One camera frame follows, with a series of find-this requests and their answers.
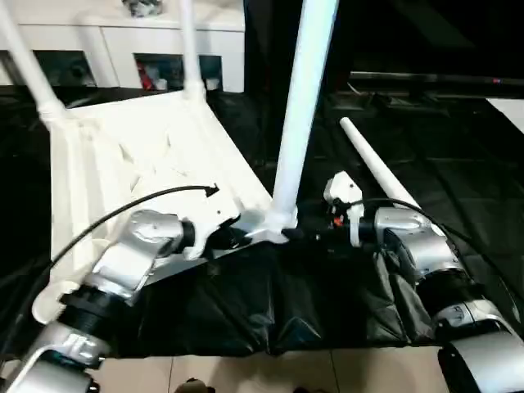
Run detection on white plastic table top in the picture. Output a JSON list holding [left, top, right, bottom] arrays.
[[31, 87, 300, 328]]

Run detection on white board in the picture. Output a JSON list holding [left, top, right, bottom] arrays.
[[484, 97, 524, 135]]

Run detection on white glass-door cabinet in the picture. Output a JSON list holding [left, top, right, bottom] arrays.
[[0, 0, 246, 94]]

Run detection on red item in cabinet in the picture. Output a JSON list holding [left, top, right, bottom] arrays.
[[136, 60, 151, 90]]

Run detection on white plastic table leg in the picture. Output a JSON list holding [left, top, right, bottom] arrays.
[[177, 0, 206, 102], [267, 0, 341, 243], [0, 0, 70, 124], [339, 117, 423, 213]]

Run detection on black table mat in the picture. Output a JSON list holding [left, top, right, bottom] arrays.
[[0, 83, 524, 358]]

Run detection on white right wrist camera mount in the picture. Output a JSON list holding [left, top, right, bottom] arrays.
[[322, 170, 365, 250]]

